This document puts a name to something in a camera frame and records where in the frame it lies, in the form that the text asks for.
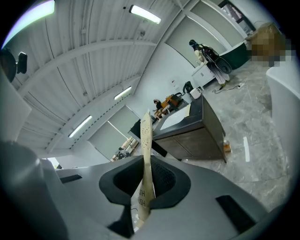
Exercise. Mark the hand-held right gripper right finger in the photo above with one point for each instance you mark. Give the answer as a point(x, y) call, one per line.
point(187, 218)

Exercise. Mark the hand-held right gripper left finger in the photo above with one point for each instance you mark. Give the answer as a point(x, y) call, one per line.
point(93, 189)

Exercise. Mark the beige paper toothbrush packet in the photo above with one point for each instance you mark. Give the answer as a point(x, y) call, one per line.
point(146, 150)

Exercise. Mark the cluttered shelf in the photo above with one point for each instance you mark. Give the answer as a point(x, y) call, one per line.
point(125, 151)

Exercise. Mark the long ceiling light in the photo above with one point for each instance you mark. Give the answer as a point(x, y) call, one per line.
point(122, 92)
point(35, 16)
point(80, 126)
point(145, 13)

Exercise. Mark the dark vanity cabinet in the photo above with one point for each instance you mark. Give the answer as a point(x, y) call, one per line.
point(187, 143)

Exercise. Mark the black panel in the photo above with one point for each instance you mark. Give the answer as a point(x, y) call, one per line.
point(158, 146)

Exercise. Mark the person's light grey clothing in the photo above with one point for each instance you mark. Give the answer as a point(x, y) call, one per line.
point(16, 187)

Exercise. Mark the clear bottle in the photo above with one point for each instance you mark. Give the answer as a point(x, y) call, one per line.
point(227, 146)

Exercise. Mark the orange sofa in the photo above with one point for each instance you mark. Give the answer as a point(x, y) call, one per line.
point(167, 101)

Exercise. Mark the black chair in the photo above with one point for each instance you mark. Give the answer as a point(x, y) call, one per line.
point(177, 99)

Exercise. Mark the white cup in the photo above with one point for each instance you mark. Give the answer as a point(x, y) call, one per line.
point(195, 93)

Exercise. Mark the white cabinet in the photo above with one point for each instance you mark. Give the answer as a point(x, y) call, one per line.
point(202, 75)

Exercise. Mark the white wall sign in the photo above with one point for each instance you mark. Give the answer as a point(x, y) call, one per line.
point(174, 83)

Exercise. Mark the black head-worn camera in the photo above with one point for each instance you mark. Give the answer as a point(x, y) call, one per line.
point(22, 62)

